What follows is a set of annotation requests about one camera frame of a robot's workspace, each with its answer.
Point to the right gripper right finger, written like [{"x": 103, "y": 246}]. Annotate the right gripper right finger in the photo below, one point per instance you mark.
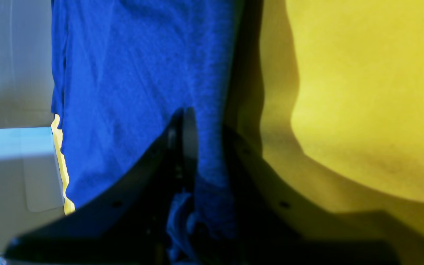
[{"x": 294, "y": 211}]

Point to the navy blue long-sleeve shirt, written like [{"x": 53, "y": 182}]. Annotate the navy blue long-sleeve shirt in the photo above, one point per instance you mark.
[{"x": 121, "y": 68}]

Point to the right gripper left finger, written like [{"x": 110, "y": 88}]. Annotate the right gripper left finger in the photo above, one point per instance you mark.
[{"x": 125, "y": 225}]

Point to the yellow table cloth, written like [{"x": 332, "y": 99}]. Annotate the yellow table cloth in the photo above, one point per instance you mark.
[{"x": 347, "y": 77}]

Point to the cardboard box bottom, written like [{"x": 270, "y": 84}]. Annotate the cardboard box bottom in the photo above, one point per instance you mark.
[{"x": 30, "y": 185}]

